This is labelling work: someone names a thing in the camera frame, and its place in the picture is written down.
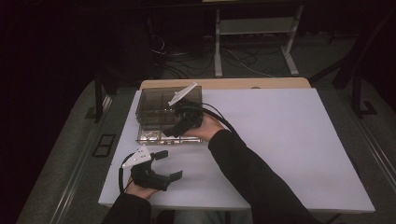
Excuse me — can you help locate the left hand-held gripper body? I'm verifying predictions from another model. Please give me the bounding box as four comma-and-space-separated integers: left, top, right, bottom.
121, 145, 173, 191

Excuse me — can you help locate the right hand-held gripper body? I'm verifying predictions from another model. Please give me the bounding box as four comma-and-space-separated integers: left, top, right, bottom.
167, 82, 205, 129

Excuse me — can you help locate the clear jewelry box drawer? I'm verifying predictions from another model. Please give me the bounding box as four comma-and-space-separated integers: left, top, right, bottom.
135, 124, 204, 147

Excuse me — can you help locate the smoked transparent jewelry box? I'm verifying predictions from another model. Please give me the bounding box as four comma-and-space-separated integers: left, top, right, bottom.
134, 86, 204, 129

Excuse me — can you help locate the person's left hand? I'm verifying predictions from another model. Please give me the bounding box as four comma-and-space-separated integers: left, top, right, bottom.
125, 176, 160, 200

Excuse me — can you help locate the person's right hand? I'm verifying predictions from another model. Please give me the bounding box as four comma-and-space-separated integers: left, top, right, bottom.
183, 113, 225, 143

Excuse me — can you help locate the black floor socket plate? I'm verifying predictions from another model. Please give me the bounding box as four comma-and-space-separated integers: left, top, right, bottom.
92, 133, 117, 159

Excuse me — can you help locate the black metal stand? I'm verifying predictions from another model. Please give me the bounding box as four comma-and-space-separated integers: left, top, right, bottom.
307, 8, 396, 119
84, 66, 120, 124

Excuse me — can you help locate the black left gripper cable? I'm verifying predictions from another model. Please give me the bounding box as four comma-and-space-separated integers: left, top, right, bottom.
118, 153, 135, 194

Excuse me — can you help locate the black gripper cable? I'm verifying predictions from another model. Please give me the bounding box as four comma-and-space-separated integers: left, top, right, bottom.
199, 102, 238, 135
118, 153, 135, 194

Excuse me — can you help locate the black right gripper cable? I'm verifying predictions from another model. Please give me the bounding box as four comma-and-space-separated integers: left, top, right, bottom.
199, 102, 238, 135

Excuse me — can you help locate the tangle of floor cables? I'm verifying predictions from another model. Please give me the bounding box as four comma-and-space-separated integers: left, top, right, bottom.
148, 34, 276, 79

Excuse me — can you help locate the metal floor rail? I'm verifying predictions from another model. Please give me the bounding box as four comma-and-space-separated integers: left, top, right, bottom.
49, 92, 114, 224
342, 102, 396, 188

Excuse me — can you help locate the white metal stand frame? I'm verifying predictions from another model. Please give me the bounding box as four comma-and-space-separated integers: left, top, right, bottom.
214, 4, 304, 78

